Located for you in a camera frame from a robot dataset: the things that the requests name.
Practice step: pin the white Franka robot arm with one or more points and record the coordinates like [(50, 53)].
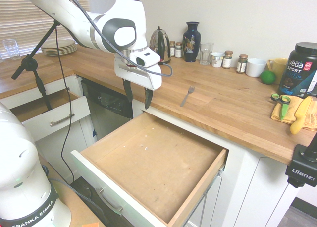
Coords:
[(74, 21)]

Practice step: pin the black boom camera stand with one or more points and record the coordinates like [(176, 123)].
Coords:
[(29, 63)]

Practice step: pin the green lime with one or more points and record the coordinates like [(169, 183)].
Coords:
[(268, 77)]

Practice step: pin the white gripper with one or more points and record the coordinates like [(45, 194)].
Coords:
[(138, 77)]

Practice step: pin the white kitchen cabinet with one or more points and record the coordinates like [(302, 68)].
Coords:
[(257, 187)]

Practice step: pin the silver metal fork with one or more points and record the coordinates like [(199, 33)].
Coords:
[(187, 96)]

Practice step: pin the small white patterned cup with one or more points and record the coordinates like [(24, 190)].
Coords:
[(218, 60)]

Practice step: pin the yellow folded cloth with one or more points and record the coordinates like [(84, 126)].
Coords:
[(310, 119)]

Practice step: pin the plain white mug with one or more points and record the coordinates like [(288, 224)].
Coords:
[(255, 68)]

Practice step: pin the yellow knife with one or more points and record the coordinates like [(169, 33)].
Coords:
[(301, 116)]

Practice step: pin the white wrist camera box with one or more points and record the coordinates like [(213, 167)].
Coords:
[(146, 58)]

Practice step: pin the clear tumbler glass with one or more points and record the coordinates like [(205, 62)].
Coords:
[(11, 49)]

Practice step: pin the clear ribbed drinking glass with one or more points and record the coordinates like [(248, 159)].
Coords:
[(206, 54)]

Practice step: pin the stainless steel dishwasher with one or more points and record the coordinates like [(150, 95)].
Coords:
[(109, 105)]

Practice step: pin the yellow mug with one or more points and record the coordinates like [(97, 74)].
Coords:
[(280, 67)]

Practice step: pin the dark blue painted vase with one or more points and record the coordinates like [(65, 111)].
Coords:
[(191, 42)]

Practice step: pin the small open white drawer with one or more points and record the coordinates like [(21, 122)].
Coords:
[(57, 113)]

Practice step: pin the small spice jar white label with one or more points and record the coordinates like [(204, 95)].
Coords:
[(172, 49), (178, 50)]

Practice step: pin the wooden robot mounting table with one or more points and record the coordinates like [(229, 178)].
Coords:
[(74, 204)]

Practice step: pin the stack of beige plates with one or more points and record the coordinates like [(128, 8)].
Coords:
[(59, 48)]

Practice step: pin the large open wooden drawer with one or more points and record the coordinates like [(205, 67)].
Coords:
[(153, 162)]

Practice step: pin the black Ulanzi clamp stand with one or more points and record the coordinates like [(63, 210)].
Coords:
[(301, 165)]

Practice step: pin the black Vega protein tub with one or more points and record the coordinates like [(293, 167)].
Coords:
[(297, 71)]

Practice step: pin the window blinds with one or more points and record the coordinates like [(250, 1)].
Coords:
[(22, 18)]

